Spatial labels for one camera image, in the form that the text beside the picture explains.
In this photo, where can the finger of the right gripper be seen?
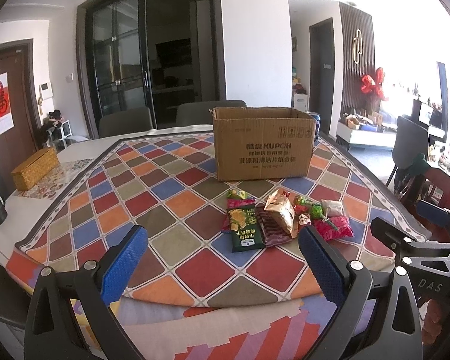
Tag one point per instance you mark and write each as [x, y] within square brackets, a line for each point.
[440, 217]
[392, 237]

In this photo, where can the patterned place mat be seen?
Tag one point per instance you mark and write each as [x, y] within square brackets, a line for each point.
[56, 180]

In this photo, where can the dark side chair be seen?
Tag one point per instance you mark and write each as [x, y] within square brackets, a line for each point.
[411, 140]

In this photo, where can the tan snack bag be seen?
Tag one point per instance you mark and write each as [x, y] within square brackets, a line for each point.
[279, 207]

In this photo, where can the green lollipop candy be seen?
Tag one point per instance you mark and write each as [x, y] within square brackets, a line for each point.
[316, 212]

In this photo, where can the magenta snack bag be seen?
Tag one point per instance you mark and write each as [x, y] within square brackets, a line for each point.
[239, 214]

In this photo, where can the dark dining chair right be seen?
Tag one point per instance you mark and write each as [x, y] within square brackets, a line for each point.
[200, 113]

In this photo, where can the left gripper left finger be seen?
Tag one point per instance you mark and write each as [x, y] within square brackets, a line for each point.
[52, 330]

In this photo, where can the green yellow small candy packet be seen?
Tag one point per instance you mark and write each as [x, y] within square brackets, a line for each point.
[237, 194]

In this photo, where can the green cracker packet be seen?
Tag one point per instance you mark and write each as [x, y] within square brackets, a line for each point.
[245, 230]

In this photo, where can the white low tv cabinet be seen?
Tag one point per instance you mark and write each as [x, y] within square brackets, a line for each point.
[348, 138]

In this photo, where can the cardboard box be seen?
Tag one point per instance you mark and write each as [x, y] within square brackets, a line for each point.
[261, 143]

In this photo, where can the white small snack packet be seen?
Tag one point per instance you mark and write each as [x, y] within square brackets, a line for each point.
[331, 208]

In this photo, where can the brown entrance door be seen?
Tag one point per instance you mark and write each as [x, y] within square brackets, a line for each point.
[19, 118]

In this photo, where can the red pink snack packet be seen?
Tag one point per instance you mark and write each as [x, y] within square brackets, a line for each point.
[328, 233]

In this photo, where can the blue pepsi can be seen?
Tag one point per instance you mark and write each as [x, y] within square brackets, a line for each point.
[317, 118]

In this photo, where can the white shelf with toy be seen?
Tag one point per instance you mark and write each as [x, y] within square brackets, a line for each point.
[51, 129]

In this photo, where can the red balloon decoration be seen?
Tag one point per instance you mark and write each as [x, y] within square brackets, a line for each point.
[374, 84]

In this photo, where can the dark dining chair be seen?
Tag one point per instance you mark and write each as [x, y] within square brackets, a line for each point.
[135, 120]
[200, 113]

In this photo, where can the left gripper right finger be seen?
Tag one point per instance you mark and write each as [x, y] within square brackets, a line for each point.
[376, 315]

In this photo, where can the red gold candy wrapper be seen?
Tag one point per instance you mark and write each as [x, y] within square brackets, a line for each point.
[303, 220]

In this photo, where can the colourful diamond tablecloth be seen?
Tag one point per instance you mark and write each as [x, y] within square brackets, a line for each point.
[192, 296]

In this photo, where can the woven yellow tissue box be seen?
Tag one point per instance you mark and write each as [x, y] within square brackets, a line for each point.
[30, 172]

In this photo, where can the maroon striped snack bar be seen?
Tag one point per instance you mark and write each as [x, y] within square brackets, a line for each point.
[272, 233]

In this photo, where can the dark interior door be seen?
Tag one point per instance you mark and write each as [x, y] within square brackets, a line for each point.
[322, 71]

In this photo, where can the dark dining chair left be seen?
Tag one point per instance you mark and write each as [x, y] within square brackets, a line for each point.
[135, 120]

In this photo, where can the black glass sliding door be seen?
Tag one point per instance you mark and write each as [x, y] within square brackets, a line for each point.
[148, 54]

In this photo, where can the person's right hand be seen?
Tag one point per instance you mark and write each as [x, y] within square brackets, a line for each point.
[432, 325]

